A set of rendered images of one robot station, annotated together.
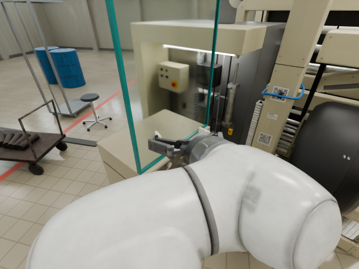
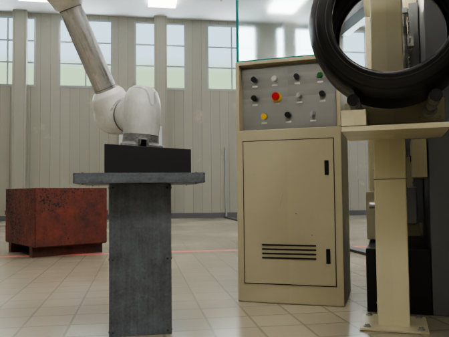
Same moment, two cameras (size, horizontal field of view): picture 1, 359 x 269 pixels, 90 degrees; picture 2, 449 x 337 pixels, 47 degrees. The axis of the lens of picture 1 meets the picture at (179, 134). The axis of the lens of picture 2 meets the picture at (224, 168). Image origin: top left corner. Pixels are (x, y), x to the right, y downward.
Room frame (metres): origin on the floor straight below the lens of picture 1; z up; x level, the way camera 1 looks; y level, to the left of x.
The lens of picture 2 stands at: (-0.56, -2.38, 0.56)
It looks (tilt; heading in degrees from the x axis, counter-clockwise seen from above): 3 degrees up; 68
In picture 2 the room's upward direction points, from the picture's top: 1 degrees counter-clockwise
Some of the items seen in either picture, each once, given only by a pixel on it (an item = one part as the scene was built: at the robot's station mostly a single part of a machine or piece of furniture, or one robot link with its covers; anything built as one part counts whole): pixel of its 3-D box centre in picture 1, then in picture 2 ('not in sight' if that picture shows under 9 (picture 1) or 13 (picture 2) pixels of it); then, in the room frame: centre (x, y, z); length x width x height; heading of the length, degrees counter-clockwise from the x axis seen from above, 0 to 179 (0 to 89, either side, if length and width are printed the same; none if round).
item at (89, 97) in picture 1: (93, 111); not in sight; (3.07, 1.64, 0.30); 0.56 x 0.53 x 0.59; 74
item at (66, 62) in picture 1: (60, 66); not in sight; (5.59, 3.56, 0.49); 1.41 x 0.82 x 0.99; 76
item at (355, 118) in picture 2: not in sight; (356, 124); (0.69, -0.68, 0.83); 0.36 x 0.09 x 0.06; 50
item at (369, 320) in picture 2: not in sight; (393, 321); (0.95, -0.57, 0.01); 0.27 x 0.27 x 0.02; 50
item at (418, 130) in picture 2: not in sight; (393, 132); (0.80, -0.78, 0.80); 0.37 x 0.36 x 0.02; 140
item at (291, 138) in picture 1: (282, 132); not in sight; (1.23, -0.85, 1.05); 0.20 x 0.15 x 0.30; 50
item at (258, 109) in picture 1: (252, 135); not in sight; (0.98, -0.48, 1.19); 0.05 x 0.04 x 0.48; 140
